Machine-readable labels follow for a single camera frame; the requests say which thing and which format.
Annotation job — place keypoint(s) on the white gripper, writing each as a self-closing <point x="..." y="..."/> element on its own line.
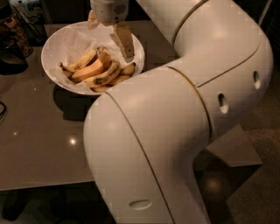
<point x="107" y="10"/>

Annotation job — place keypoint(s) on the long spotted banana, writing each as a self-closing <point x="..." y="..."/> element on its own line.
<point x="105" y="77"/>

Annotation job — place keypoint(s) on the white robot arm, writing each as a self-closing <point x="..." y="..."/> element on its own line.
<point x="141" y="136"/>

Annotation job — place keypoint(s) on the large orange-yellow banana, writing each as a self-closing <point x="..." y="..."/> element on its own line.
<point x="97" y="67"/>

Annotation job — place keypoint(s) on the white bowl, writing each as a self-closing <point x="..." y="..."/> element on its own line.
<point x="55" y="46"/>

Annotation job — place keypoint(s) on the upper left spotted banana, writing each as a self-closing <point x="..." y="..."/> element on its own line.
<point x="80" y="63"/>

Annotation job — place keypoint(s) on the white paper bowl liner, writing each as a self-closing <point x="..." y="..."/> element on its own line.
<point x="73" y="40"/>

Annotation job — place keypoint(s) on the small right banana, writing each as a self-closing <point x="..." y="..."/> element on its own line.
<point x="129" y="69"/>

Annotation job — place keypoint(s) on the small banana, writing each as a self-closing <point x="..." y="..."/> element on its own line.
<point x="67" y="73"/>
<point x="129" y="69"/>

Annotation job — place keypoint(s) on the lower right banana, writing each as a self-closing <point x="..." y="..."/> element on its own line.
<point x="118" y="79"/>

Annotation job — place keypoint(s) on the small left banana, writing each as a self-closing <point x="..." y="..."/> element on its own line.
<point x="67" y="73"/>

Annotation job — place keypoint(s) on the dark cabinet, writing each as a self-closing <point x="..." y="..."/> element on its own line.
<point x="72" y="11"/>

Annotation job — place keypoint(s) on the patterned brown jar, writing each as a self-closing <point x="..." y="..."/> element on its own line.
<point x="11" y="27"/>

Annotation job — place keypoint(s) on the black kettle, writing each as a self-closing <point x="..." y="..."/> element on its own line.
<point x="12" y="61"/>

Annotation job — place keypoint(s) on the black wire basket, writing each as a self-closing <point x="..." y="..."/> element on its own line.
<point x="36" y="33"/>

